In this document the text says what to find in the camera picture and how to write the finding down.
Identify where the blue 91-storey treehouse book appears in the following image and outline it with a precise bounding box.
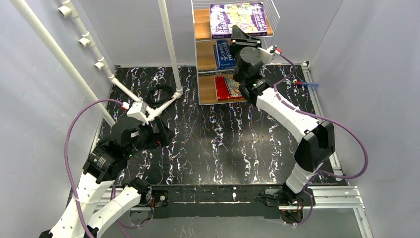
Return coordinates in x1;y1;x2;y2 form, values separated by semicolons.
213;40;235;69

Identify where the red treehouse book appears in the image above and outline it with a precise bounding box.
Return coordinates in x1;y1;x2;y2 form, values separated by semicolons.
214;75;244;102

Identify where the purple 52-storey treehouse book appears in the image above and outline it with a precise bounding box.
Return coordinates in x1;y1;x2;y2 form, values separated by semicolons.
210;2;268;40

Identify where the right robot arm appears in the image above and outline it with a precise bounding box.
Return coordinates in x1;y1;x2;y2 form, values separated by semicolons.
230;25;335;196

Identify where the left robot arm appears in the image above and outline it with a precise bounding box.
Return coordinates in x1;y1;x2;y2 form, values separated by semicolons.
40;116;174;238

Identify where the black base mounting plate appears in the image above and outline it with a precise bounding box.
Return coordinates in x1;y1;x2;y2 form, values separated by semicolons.
151;184;316;223

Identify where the blue red pen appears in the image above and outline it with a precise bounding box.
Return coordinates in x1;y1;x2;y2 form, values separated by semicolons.
294;81;318;88

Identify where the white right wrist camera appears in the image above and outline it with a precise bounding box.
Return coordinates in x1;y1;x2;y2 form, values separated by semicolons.
258;45;282;64

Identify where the white wire wooden shelf rack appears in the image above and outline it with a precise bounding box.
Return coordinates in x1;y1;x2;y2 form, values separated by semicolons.
192;0;280;105

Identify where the black coiled cable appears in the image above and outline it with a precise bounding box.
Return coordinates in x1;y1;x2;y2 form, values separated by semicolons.
147;85;176;106

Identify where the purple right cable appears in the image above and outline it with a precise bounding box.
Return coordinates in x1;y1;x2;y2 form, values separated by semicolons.
272;49;369;226

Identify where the purple cable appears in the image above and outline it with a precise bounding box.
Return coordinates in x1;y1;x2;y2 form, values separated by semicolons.
64;99;132;238
272;49;369;226

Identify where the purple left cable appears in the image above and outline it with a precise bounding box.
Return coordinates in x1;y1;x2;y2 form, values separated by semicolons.
64;99;132;238

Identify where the white pipe frame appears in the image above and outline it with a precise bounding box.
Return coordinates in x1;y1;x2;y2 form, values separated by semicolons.
11;0;184;122

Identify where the aluminium rail frame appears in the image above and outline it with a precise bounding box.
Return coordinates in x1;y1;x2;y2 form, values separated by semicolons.
60;62;373;238

